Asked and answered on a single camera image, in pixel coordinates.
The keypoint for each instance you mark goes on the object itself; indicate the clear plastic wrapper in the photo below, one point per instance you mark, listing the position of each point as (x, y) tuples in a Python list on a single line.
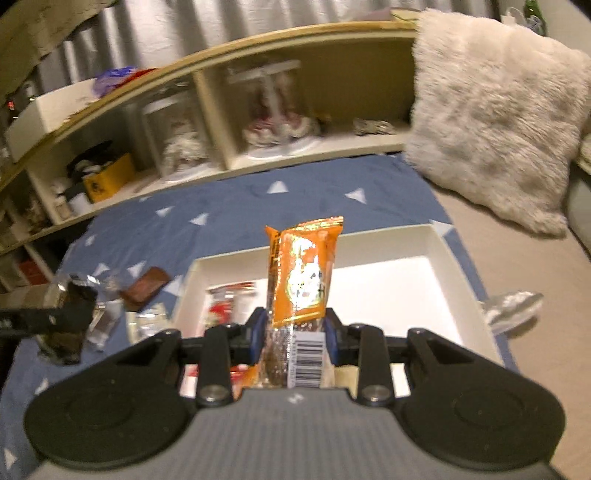
[(512, 304)]

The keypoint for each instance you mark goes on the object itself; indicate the pink dress doll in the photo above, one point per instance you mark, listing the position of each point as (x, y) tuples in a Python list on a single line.
[(277, 122)]

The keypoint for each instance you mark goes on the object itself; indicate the blue quilted blanket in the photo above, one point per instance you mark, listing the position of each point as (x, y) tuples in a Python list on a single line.
[(277, 217)]

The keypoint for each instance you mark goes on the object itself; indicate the red snack bar packet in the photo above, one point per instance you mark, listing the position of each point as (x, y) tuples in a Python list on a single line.
[(226, 304)]

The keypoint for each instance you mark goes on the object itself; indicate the yellow box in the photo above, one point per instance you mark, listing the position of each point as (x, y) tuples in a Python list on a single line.
[(113, 177)]

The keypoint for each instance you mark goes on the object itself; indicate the small grey figurine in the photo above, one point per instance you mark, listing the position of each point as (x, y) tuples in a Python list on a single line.
[(374, 125)]

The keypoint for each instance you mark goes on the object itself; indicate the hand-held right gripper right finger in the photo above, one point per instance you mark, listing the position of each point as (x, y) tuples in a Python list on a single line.
[(333, 337)]

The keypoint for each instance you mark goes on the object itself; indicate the purple plastic bag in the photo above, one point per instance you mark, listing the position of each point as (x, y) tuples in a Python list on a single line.
[(113, 78)]

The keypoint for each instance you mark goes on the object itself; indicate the clear display case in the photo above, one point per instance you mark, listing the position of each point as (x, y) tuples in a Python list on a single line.
[(244, 76), (157, 115)]

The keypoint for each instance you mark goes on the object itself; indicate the white cup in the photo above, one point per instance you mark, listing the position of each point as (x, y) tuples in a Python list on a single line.
[(76, 201)]

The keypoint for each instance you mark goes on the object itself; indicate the silver white packet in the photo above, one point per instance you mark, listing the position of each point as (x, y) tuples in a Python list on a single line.
[(147, 323)]

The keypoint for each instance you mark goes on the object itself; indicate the brown square packet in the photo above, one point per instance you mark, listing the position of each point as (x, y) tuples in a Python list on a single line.
[(145, 288)]

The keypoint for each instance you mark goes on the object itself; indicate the grey long cushion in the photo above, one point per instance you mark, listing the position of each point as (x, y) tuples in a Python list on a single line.
[(581, 207)]

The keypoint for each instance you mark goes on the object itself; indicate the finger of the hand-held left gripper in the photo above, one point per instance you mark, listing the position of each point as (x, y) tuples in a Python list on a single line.
[(32, 321)]

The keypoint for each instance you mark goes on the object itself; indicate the beige bed sheet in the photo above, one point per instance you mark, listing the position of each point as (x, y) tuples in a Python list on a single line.
[(531, 286)]

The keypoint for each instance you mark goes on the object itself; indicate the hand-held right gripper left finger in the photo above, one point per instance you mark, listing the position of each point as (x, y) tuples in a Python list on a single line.
[(257, 337)]

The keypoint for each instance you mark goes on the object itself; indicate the wooden shelf unit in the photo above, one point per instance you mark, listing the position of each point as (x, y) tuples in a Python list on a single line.
[(360, 78)]

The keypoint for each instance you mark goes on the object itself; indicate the white dress doll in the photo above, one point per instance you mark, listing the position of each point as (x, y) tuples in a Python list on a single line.
[(184, 150)]

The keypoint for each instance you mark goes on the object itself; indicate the white fluffy pillow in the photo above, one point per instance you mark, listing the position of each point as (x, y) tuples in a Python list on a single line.
[(489, 115)]

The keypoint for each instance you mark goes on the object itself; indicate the orange snack bar packet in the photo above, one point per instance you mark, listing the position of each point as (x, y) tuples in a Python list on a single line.
[(300, 277)]

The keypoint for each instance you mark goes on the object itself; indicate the white cardboard box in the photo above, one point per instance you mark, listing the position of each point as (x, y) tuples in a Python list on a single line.
[(41, 115)]

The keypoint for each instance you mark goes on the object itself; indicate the grey curtain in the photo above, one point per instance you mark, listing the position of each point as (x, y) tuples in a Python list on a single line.
[(184, 27)]

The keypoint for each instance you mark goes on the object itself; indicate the green glass bottle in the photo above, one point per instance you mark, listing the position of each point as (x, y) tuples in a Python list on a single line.
[(535, 18)]

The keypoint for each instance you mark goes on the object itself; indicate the white tray box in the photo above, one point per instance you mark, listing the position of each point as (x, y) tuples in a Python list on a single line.
[(392, 286)]

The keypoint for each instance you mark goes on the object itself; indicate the dark brownie clear packet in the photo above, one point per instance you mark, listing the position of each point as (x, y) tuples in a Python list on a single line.
[(69, 346)]

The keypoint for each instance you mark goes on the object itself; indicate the red cloth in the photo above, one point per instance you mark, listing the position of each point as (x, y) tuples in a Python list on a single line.
[(143, 73)]

